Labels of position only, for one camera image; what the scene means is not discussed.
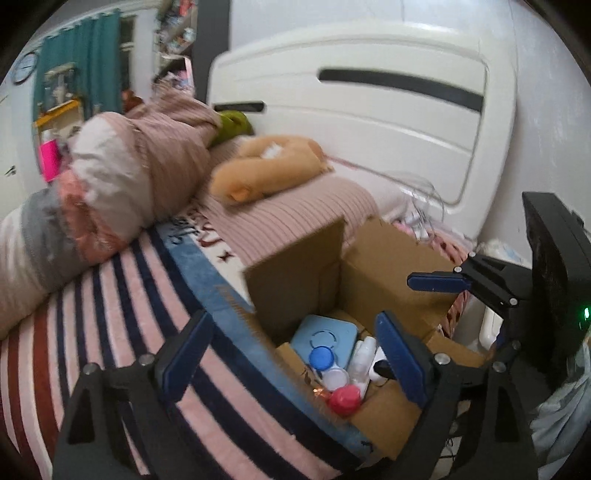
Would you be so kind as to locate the dark bookshelf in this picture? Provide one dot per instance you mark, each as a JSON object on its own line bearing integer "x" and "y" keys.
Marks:
{"x": 207, "y": 41}

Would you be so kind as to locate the window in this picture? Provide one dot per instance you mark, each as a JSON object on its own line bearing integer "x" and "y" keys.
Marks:
{"x": 128, "y": 60}

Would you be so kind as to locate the green plush toy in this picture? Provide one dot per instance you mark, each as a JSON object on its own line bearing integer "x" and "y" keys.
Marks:
{"x": 233, "y": 124}

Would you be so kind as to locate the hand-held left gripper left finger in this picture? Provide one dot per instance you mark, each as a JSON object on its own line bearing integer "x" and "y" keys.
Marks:
{"x": 184, "y": 360}

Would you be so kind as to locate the glass tank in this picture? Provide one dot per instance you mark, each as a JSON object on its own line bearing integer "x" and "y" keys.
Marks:
{"x": 59, "y": 85}

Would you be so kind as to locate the small white dropper bottle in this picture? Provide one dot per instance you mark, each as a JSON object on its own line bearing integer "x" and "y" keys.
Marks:
{"x": 362, "y": 355}

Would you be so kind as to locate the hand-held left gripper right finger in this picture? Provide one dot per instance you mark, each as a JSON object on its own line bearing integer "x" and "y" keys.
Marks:
{"x": 401, "y": 360}

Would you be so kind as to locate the yellow stand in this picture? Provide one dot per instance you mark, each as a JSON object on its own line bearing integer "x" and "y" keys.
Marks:
{"x": 57, "y": 113}

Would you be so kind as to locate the striped pink navy blanket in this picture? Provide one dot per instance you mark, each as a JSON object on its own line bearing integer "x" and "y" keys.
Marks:
{"x": 115, "y": 300}

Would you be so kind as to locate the white door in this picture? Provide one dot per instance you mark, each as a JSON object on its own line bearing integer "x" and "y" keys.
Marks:
{"x": 9, "y": 138}

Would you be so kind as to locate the round wall clock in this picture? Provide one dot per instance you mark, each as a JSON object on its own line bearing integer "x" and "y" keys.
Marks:
{"x": 24, "y": 68}

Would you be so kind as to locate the pink ribbed bed sheet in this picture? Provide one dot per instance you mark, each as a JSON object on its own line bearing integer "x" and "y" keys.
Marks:
{"x": 300, "y": 207}

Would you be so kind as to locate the white earbud case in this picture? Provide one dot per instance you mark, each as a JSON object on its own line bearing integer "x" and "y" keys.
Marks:
{"x": 379, "y": 380}

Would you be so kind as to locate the teal curtain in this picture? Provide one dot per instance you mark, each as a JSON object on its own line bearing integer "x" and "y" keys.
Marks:
{"x": 99, "y": 60}

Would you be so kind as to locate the tan plush toy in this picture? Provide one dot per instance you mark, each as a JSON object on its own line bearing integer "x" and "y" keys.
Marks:
{"x": 258, "y": 175}

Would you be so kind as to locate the person's right forearm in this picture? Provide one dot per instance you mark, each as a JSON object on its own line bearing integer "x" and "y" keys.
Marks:
{"x": 563, "y": 415}

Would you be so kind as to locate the rolled pink grey quilt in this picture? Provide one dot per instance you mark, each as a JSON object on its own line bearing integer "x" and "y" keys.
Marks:
{"x": 106, "y": 175}

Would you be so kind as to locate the white bed headboard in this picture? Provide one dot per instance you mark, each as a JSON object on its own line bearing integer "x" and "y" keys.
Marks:
{"x": 369, "y": 138}

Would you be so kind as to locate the brown cardboard box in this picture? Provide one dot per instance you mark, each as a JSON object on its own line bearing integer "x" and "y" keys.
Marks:
{"x": 295, "y": 277}

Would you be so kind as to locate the red brown toy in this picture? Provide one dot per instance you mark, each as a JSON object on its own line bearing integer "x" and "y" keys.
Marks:
{"x": 130, "y": 100}

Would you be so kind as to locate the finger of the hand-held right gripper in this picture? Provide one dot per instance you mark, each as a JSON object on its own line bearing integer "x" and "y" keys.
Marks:
{"x": 511, "y": 339}
{"x": 434, "y": 282}

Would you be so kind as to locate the pink bag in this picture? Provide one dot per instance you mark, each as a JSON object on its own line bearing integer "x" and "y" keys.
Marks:
{"x": 50, "y": 159}

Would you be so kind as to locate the white blue contact lens case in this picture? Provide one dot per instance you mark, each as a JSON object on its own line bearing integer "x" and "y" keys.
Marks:
{"x": 322, "y": 357}

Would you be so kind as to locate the light blue square case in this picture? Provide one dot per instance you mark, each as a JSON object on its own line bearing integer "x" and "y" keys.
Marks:
{"x": 341, "y": 330}

